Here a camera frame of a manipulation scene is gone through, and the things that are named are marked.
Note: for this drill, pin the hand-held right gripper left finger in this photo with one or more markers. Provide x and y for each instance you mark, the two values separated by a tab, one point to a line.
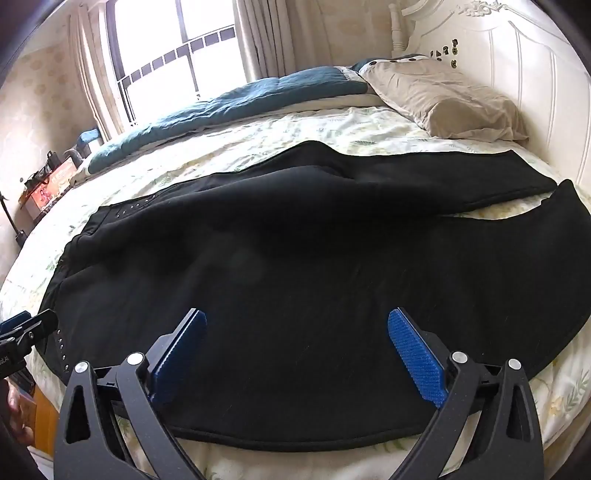
182	341

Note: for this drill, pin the red printed box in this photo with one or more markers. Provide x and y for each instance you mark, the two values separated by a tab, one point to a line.
51	184

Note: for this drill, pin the blue box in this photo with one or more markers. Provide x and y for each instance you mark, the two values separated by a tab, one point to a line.
87	138

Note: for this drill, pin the white dotted pillow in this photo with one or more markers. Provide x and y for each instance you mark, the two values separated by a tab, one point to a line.
397	59

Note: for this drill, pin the window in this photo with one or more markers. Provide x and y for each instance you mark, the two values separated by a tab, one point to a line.
152	50

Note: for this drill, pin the white carved headboard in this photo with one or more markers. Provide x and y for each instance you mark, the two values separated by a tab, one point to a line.
531	55

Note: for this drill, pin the black pants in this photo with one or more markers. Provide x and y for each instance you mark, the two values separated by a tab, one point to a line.
277	254

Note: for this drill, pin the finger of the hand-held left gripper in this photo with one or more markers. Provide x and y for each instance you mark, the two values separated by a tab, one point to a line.
16	320
41	321

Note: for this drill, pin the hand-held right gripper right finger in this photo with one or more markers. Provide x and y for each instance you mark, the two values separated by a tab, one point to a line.
413	350

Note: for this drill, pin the teal quilt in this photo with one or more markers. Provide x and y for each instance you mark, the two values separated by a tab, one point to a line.
231	99

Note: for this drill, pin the person's left hand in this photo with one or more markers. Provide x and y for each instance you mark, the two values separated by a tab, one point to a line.
16	408

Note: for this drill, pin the beige pillow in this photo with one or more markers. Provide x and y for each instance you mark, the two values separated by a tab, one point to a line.
438	97

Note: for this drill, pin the floral bed sheet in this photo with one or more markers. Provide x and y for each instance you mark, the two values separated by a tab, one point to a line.
221	141

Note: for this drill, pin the beige curtain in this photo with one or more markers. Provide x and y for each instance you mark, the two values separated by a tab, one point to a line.
272	37
97	69

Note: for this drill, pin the black stand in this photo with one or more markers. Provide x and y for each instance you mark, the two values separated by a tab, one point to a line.
13	217

